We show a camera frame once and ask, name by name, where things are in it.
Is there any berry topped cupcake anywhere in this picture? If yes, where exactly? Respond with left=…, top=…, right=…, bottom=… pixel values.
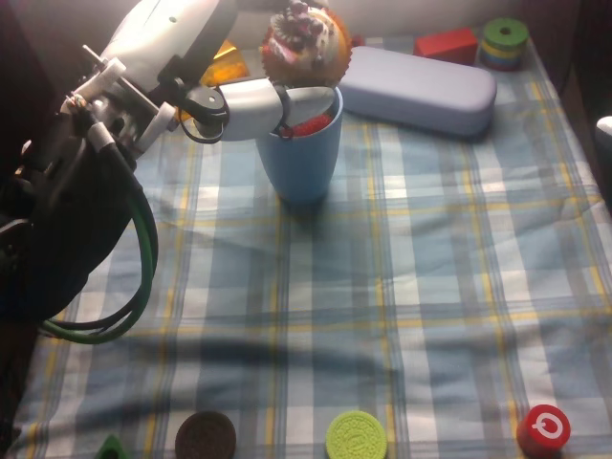
left=260, top=0, right=354, bottom=90

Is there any blue cup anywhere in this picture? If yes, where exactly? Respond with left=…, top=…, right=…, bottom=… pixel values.
left=256, top=85, right=344, bottom=206

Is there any red rectangular block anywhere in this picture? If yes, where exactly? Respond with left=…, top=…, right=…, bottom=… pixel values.
left=413, top=27, right=479, bottom=63

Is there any lilac glasses case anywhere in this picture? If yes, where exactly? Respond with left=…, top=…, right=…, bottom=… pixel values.
left=339, top=46, right=498, bottom=140

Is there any red cylinder block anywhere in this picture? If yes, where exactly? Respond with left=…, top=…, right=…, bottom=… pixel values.
left=515, top=404, right=572, bottom=455

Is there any blue plaid tablecloth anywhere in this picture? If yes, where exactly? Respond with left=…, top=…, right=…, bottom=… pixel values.
left=9, top=28, right=612, bottom=459

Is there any gold bar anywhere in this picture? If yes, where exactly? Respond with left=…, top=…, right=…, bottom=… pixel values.
left=176, top=40, right=250, bottom=125

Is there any light green sandwich cookie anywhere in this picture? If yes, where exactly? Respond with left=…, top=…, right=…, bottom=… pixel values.
left=325, top=410, right=388, bottom=459

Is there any brown sandwich cookie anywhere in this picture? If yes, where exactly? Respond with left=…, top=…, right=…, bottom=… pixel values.
left=174, top=410, right=238, bottom=459

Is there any green triangle block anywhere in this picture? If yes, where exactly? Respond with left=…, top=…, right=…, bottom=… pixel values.
left=98, top=433, right=125, bottom=459

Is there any blue ring block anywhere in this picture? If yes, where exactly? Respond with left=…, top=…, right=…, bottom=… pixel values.
left=480, top=51, right=526, bottom=73

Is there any yellow ring block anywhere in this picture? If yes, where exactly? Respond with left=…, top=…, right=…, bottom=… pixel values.
left=480, top=43, right=527, bottom=57

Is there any green ring block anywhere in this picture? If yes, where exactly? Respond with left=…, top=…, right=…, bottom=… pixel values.
left=481, top=17, right=530, bottom=50

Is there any green cable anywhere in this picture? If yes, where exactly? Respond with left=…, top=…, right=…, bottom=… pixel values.
left=40, top=142, right=160, bottom=345

